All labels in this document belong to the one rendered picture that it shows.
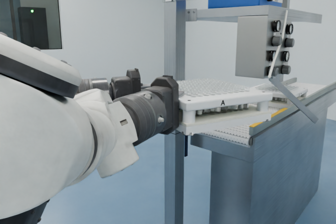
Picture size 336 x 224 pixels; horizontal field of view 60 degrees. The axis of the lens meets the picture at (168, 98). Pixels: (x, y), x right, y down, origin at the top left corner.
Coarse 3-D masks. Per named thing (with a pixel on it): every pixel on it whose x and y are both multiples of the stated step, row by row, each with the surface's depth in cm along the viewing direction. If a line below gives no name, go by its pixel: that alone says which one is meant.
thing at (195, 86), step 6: (180, 84) 75; (186, 84) 74; (192, 84) 75; (198, 84) 75; (204, 84) 76; (210, 84) 75; (216, 84) 76; (222, 84) 75; (228, 84) 75; (192, 90) 68; (198, 90) 69
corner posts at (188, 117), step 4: (260, 104) 70; (264, 104) 70; (256, 108) 72; (260, 108) 71; (264, 108) 70; (184, 112) 61; (188, 112) 60; (192, 112) 60; (184, 116) 61; (188, 116) 60; (192, 116) 61; (184, 120) 61; (188, 120) 61; (192, 120) 61
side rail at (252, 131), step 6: (330, 84) 186; (318, 90) 166; (324, 90) 173; (306, 96) 150; (312, 96) 154; (318, 96) 164; (306, 102) 147; (288, 108) 127; (294, 108) 134; (282, 114) 122; (288, 114) 128; (270, 120) 113; (276, 120) 118; (258, 126) 104; (264, 126) 109; (252, 132) 102
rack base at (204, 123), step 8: (232, 112) 69; (240, 112) 69; (248, 112) 69; (256, 112) 70; (264, 112) 70; (200, 120) 63; (208, 120) 63; (216, 120) 64; (224, 120) 65; (232, 120) 66; (240, 120) 67; (248, 120) 68; (256, 120) 69; (264, 120) 71; (176, 128) 64; (184, 128) 61; (192, 128) 61; (200, 128) 62; (208, 128) 63; (216, 128) 64
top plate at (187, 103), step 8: (184, 96) 65; (200, 96) 65; (208, 96) 65; (216, 96) 65; (224, 96) 65; (232, 96) 65; (240, 96) 66; (248, 96) 67; (256, 96) 68; (264, 96) 69; (184, 104) 60; (192, 104) 60; (200, 104) 61; (208, 104) 62; (216, 104) 63; (232, 104) 65
